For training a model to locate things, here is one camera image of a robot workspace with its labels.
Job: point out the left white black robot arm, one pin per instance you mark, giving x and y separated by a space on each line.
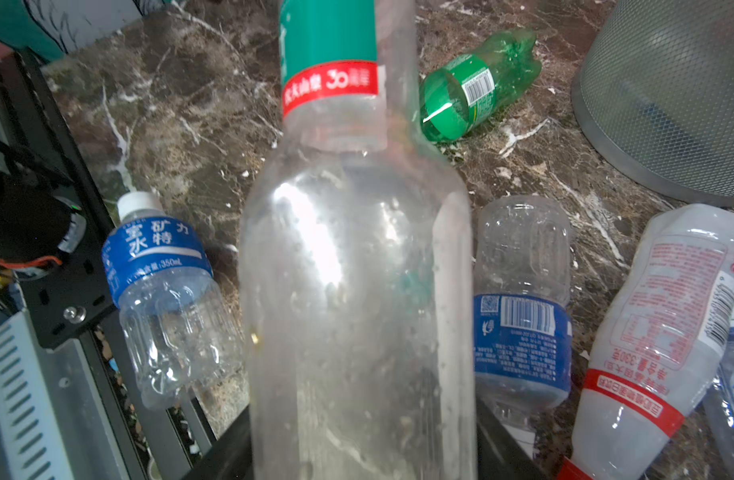
39 231

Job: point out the clear bottle white cap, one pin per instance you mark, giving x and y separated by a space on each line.
733 390

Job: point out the clear bottle green red label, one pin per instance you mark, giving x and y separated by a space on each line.
355 263

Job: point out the white bottle red label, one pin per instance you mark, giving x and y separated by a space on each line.
659 346

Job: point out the upright green soda bottle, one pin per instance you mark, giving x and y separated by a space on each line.
466 91

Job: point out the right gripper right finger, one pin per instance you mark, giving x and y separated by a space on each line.
499 456

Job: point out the white slotted cable duct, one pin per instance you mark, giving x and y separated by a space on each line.
29 433

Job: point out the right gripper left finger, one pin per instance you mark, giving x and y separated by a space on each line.
231 458

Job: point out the grey mesh waste bin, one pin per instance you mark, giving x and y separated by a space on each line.
655 97

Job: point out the small blue label bottle front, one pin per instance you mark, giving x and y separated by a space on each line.
177 328

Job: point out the black front rail frame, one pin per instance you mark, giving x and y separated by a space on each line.
68 405

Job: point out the blue label bottle white cap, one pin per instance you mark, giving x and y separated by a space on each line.
522 331

